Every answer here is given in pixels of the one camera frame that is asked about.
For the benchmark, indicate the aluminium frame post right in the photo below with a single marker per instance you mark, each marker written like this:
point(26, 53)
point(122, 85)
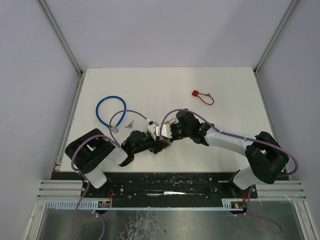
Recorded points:
point(275, 36)

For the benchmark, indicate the aluminium frame post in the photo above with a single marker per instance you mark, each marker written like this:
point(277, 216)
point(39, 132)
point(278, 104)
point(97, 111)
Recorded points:
point(60, 36)
point(275, 36)

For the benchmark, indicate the blue lock keys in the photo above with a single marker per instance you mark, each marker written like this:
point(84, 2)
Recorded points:
point(130, 124)

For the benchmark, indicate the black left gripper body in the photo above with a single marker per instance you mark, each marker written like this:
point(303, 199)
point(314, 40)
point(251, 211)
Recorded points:
point(155, 144)

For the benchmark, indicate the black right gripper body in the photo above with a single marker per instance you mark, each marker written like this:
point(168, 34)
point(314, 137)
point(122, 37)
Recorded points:
point(173, 131)

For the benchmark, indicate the large brass padlock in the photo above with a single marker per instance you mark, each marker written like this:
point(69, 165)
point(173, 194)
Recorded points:
point(167, 142)

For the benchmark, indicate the grey slotted cable duct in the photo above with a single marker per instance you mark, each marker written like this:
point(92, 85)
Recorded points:
point(96, 205)

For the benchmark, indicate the blue cable lock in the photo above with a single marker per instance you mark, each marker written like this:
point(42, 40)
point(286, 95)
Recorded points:
point(107, 107)

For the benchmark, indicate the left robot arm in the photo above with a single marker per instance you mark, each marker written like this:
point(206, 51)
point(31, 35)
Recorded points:
point(88, 151)

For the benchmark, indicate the red cable padlock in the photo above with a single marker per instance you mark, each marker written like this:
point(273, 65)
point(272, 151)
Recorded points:
point(201, 96)

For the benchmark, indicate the aluminium frame post left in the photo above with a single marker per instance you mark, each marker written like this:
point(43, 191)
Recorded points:
point(60, 36)

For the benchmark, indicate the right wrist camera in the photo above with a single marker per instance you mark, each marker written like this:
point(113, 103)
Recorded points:
point(165, 131)

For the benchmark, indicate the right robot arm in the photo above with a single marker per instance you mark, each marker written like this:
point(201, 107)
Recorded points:
point(266, 160)

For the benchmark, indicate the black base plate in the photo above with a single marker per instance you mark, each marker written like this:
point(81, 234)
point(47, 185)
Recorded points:
point(167, 190)

